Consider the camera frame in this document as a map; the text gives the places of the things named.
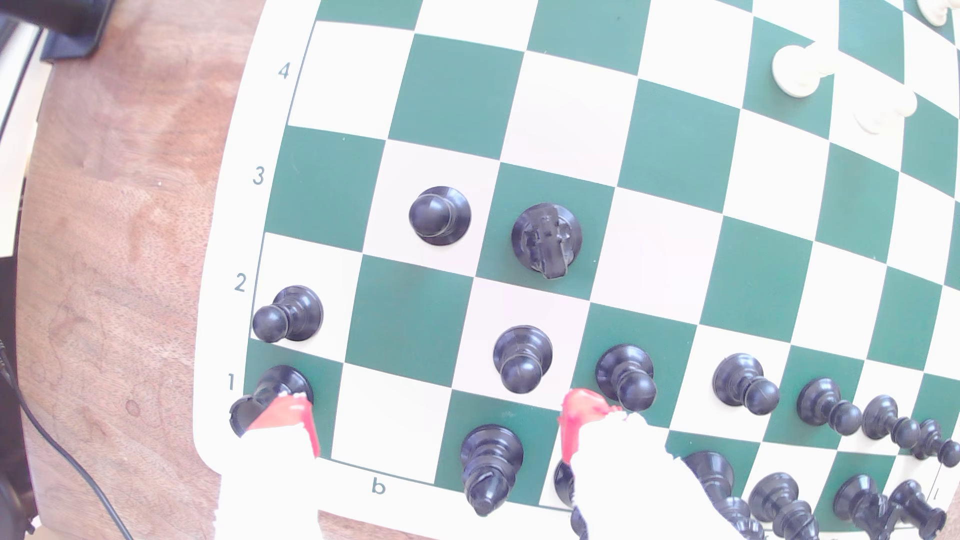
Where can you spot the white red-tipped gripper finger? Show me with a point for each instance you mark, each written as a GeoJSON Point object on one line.
{"type": "Point", "coordinates": [277, 480]}
{"type": "Point", "coordinates": [637, 487]}

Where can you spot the black chess pawn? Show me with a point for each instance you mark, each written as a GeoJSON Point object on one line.
{"type": "Point", "coordinates": [300, 311]}
{"type": "Point", "coordinates": [930, 435]}
{"type": "Point", "coordinates": [523, 352]}
{"type": "Point", "coordinates": [821, 401]}
{"type": "Point", "coordinates": [442, 217]}
{"type": "Point", "coordinates": [739, 379]}
{"type": "Point", "coordinates": [881, 416]}
{"type": "Point", "coordinates": [622, 367]}

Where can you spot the black chess queen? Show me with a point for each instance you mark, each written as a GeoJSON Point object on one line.
{"type": "Point", "coordinates": [562, 484]}

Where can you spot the black chess king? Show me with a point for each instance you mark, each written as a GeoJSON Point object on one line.
{"type": "Point", "coordinates": [712, 472]}

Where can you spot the black chess rook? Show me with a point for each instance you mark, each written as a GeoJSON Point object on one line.
{"type": "Point", "coordinates": [911, 502]}
{"type": "Point", "coordinates": [292, 381]}

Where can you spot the black chess bishop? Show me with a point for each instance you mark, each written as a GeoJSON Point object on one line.
{"type": "Point", "coordinates": [491, 454]}
{"type": "Point", "coordinates": [776, 495]}

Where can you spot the black chess knight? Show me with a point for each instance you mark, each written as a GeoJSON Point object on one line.
{"type": "Point", "coordinates": [544, 236]}
{"type": "Point", "coordinates": [855, 495]}

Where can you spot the green white chess mat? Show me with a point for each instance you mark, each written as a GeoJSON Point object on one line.
{"type": "Point", "coordinates": [660, 255]}

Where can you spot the white chess pawn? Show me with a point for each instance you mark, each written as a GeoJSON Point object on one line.
{"type": "Point", "coordinates": [885, 112]}
{"type": "Point", "coordinates": [795, 71]}
{"type": "Point", "coordinates": [937, 9]}

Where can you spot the black box-shaped object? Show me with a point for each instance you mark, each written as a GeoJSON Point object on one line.
{"type": "Point", "coordinates": [67, 19]}

